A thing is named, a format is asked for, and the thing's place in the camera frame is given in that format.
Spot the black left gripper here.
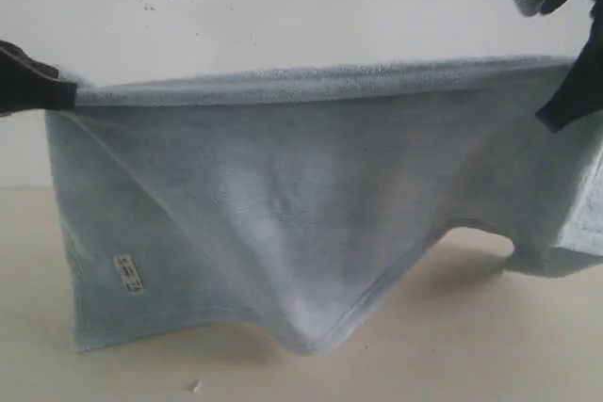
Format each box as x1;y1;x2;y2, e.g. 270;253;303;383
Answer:
1;40;77;116

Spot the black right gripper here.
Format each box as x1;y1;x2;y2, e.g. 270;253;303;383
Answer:
535;0;602;133

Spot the light blue terry towel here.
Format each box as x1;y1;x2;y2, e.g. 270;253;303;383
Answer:
46;56;602;354

